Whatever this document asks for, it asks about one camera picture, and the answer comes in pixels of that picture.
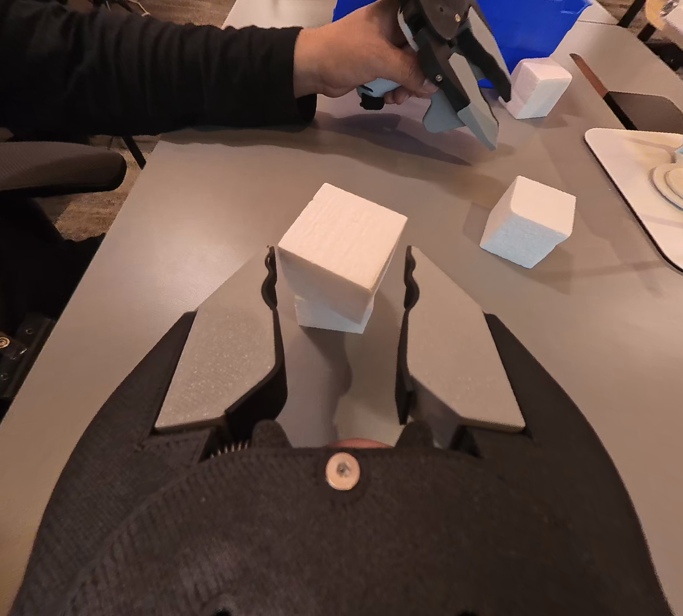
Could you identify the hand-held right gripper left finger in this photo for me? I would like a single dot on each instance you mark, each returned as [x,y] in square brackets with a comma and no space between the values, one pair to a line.
[224,360]

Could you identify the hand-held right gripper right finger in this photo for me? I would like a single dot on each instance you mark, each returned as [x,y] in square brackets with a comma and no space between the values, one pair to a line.
[459,365]

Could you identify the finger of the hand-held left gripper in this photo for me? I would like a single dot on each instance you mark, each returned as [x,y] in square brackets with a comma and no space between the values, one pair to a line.
[480,120]
[483,50]

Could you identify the white hard foam cube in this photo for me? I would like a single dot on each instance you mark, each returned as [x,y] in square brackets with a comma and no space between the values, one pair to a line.
[341,237]
[528,221]
[331,322]
[539,88]

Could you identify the person's left forearm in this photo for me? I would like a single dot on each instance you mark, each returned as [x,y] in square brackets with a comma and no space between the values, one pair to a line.
[133,72]

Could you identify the person's left hand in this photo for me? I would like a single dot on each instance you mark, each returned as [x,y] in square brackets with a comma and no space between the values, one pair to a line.
[352,50]

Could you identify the black chair armrest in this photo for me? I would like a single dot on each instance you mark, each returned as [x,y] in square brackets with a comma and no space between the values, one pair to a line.
[53,165]

